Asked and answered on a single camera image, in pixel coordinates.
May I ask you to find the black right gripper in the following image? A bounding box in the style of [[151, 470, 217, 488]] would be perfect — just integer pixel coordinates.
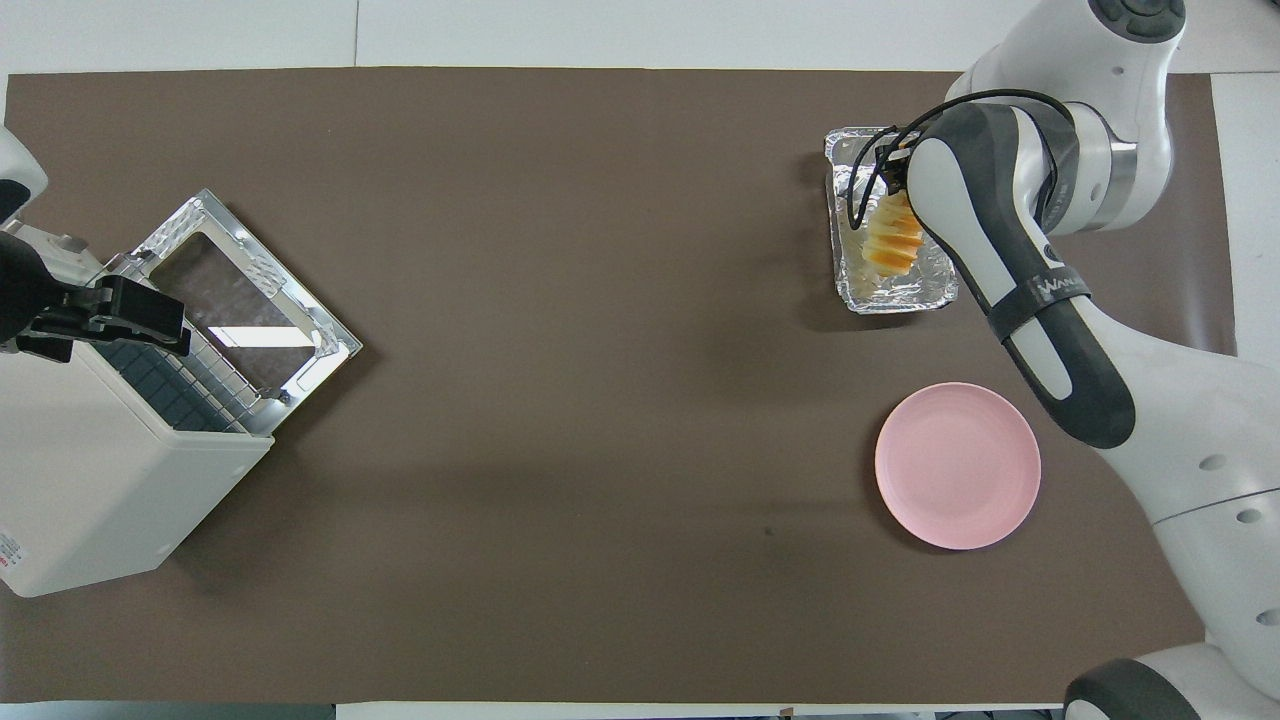
[[876, 135, 916, 193]]

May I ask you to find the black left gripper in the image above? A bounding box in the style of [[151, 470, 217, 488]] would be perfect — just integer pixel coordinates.
[[0, 232, 191, 363]]

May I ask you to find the sliced golden bread loaf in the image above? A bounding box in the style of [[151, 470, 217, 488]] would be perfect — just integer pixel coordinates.
[[862, 190, 926, 279]]

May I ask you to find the aluminium foil tray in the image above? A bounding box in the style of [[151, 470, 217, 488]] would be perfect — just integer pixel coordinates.
[[824, 126, 958, 315]]

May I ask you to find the glass oven door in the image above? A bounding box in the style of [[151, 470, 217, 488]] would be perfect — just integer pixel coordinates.
[[130, 188, 363, 433]]

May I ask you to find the cream toaster oven body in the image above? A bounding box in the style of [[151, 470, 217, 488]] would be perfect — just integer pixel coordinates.
[[0, 225, 276, 599]]

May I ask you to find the round pink plate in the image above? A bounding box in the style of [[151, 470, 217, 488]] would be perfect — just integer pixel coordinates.
[[875, 382, 1042, 550]]

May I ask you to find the brown table mat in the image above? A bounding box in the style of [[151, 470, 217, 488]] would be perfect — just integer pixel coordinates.
[[0, 68, 1236, 704]]

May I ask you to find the wire oven rack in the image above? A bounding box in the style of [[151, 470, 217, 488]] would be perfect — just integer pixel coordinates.
[[90, 300, 261, 436]]

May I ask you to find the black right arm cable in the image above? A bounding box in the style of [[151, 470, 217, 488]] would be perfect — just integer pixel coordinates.
[[845, 90, 1076, 231]]

